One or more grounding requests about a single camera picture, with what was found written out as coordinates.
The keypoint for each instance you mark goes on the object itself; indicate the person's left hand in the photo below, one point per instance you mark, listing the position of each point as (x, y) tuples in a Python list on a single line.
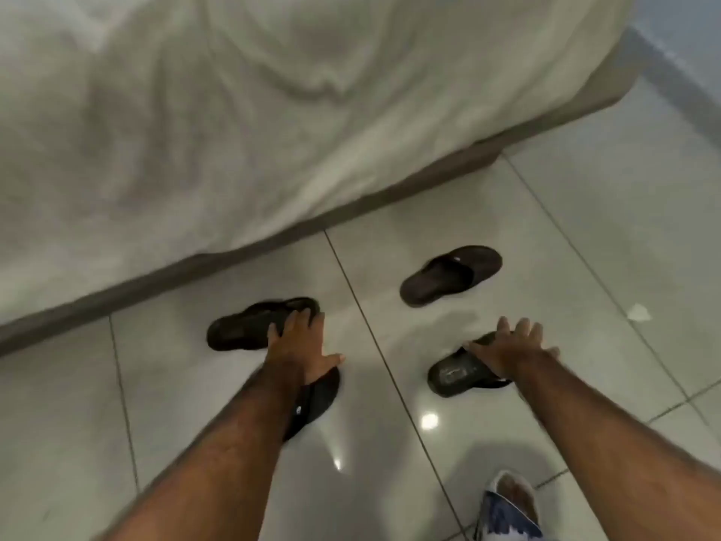
[(297, 354)]

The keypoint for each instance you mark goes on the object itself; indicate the person's right hand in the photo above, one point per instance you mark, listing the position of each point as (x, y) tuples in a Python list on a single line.
[(510, 354)]

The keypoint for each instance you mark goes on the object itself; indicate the person's right thumb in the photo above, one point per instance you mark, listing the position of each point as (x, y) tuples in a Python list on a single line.
[(477, 350)]

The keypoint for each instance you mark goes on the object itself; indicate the person's left thumb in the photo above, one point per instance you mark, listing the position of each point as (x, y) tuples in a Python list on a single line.
[(332, 362)]

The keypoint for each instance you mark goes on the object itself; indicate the person's left forearm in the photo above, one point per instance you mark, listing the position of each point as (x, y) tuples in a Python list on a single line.
[(225, 456)]

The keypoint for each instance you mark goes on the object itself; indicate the person's right forearm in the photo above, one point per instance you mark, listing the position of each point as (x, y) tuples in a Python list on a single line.
[(608, 445)]

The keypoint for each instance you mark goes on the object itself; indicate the dark brown flip-flop sandal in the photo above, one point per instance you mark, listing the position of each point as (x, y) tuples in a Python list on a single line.
[(453, 374), (450, 273), (242, 329), (315, 405)]

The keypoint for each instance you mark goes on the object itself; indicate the white blue patterned shoe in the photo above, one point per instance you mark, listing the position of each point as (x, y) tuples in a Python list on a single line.
[(510, 509)]

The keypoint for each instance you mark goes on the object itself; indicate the white paper scrap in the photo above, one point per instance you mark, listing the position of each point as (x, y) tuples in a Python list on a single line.
[(639, 313)]

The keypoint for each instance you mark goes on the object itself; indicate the beige bed base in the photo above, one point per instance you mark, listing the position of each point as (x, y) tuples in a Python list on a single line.
[(394, 191)]

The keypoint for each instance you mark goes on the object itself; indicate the white crumpled bed sheet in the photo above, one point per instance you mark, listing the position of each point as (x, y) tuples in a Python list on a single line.
[(225, 118)]

